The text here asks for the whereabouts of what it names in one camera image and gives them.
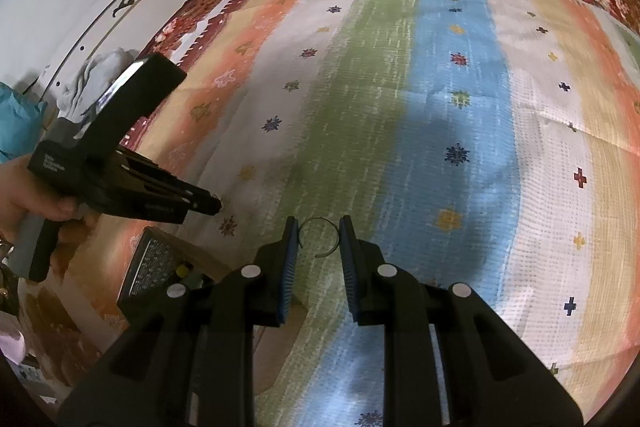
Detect thin metal wire ring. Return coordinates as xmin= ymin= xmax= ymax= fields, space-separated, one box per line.
xmin=298 ymin=218 xmax=339 ymax=257

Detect teal cloth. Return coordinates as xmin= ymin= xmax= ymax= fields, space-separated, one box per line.
xmin=0 ymin=82 xmax=48 ymax=162

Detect black dotted pad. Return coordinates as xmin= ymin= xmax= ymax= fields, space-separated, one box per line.
xmin=116 ymin=227 xmax=182 ymax=314

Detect striped patterned mat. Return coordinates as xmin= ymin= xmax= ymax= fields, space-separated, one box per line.
xmin=65 ymin=0 xmax=640 ymax=427

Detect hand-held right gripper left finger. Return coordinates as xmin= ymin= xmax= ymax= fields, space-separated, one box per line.
xmin=57 ymin=216 xmax=301 ymax=427

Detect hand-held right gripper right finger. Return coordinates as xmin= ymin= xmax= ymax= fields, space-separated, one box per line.
xmin=339 ymin=215 xmax=586 ymax=427

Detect cardboard box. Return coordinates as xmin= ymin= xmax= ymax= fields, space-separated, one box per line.
xmin=20 ymin=227 xmax=311 ymax=400

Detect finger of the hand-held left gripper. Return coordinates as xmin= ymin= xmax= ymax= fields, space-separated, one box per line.
xmin=107 ymin=147 xmax=222 ymax=216

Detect white crumpled paper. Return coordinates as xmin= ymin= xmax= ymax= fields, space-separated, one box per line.
xmin=0 ymin=314 xmax=28 ymax=365

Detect grey cloth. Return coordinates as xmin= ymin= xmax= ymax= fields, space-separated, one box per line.
xmin=55 ymin=48 xmax=138 ymax=120

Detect person's left hand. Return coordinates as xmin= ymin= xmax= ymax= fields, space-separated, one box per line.
xmin=0 ymin=154 xmax=82 ymax=249

